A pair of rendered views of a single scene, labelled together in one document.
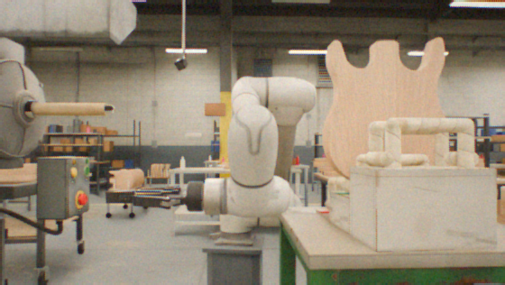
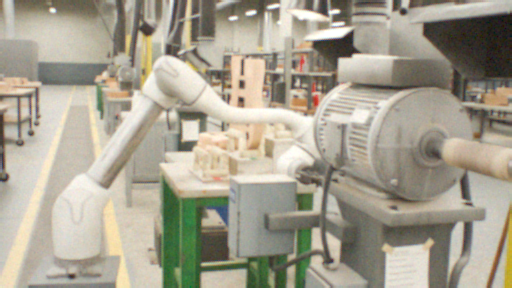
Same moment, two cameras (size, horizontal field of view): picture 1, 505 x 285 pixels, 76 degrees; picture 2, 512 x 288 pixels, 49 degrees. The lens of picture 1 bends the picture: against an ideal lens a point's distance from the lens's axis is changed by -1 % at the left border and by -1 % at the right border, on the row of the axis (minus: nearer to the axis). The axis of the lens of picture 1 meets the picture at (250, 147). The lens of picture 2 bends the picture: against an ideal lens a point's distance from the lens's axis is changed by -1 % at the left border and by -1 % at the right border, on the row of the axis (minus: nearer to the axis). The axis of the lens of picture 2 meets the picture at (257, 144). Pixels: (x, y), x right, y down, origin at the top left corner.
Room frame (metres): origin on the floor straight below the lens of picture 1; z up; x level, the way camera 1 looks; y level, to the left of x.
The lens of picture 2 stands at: (1.52, 2.06, 1.41)
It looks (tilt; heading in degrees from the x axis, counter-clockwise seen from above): 8 degrees down; 255
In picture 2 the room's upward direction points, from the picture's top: 2 degrees clockwise
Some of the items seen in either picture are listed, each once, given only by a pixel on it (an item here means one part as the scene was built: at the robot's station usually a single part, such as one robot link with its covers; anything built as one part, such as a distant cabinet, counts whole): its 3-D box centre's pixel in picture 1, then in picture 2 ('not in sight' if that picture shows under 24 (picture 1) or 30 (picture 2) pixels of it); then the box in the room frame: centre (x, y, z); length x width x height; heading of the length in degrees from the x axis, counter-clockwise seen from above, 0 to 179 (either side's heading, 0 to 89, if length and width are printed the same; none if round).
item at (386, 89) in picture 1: (384, 113); (246, 104); (0.91, -0.38, 1.25); 0.35 x 0.04 x 0.40; 94
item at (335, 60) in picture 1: (340, 58); (256, 69); (0.90, -0.25, 1.40); 0.07 x 0.04 x 0.09; 94
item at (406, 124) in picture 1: (429, 124); not in sight; (0.71, -0.39, 1.20); 0.20 x 0.03 x 0.03; 94
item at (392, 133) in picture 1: (392, 146); not in sight; (0.70, -0.31, 1.15); 0.03 x 0.03 x 0.09
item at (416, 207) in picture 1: (417, 204); (277, 155); (0.75, -0.39, 1.02); 0.27 x 0.15 x 0.17; 95
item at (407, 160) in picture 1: (392, 160); not in sight; (0.87, -0.38, 1.12); 0.20 x 0.03 x 0.03; 94
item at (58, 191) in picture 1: (40, 196); (279, 232); (1.08, 0.71, 0.99); 0.24 x 0.21 x 0.26; 92
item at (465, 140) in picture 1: (465, 146); not in sight; (0.71, -0.48, 1.15); 0.03 x 0.03 x 0.09
